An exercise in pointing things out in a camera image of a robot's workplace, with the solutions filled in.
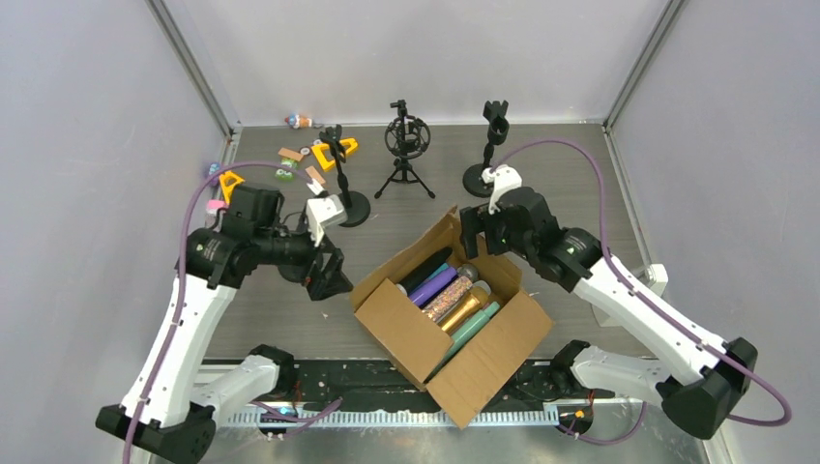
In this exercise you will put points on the pink plastic holder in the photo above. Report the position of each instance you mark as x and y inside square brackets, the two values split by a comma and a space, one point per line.
[214, 205]

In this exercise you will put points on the purple microphone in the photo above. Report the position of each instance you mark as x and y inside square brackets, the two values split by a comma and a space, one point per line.
[428, 290]

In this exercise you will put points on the green toy block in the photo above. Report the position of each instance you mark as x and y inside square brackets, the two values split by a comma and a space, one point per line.
[286, 172]

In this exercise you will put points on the cardboard box with label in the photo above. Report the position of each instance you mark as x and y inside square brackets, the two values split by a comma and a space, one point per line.
[415, 344]

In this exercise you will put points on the black mic stand front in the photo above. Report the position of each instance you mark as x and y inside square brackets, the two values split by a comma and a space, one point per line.
[293, 273]

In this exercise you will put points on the black microphone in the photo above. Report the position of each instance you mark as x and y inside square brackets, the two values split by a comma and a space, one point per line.
[426, 269]

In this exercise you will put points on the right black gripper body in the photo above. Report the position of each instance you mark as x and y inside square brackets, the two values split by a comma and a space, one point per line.
[479, 222]

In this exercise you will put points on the black mic stand round base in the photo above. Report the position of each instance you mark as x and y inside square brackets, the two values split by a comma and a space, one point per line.
[356, 204]

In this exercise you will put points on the teal microphone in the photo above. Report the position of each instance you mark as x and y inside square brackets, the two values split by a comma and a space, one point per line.
[465, 333]

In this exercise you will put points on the small orange wooden block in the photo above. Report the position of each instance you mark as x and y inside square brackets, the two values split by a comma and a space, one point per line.
[315, 175]

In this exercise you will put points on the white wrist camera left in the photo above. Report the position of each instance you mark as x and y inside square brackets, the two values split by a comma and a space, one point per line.
[322, 211]

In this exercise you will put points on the glitter microphone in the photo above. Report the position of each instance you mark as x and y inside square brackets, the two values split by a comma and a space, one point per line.
[445, 300]

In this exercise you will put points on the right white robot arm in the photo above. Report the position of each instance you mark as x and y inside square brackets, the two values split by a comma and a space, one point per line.
[694, 376]

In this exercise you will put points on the black tripod shock mount stand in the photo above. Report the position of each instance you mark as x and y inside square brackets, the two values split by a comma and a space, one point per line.
[407, 138]

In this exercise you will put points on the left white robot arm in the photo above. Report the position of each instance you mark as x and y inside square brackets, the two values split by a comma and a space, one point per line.
[165, 413]

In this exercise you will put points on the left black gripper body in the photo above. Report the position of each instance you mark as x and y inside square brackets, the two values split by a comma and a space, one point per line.
[318, 267]

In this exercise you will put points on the yellow green triangle block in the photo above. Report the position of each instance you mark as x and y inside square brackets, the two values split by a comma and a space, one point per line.
[228, 181]

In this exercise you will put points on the black mic stand wide clip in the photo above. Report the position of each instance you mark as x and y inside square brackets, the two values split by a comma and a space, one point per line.
[495, 113]

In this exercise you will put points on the gold microphone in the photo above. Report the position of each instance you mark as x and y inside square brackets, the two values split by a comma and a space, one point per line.
[472, 301]

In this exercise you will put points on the small colourful toy figure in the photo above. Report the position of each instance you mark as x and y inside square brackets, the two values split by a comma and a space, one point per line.
[298, 121]

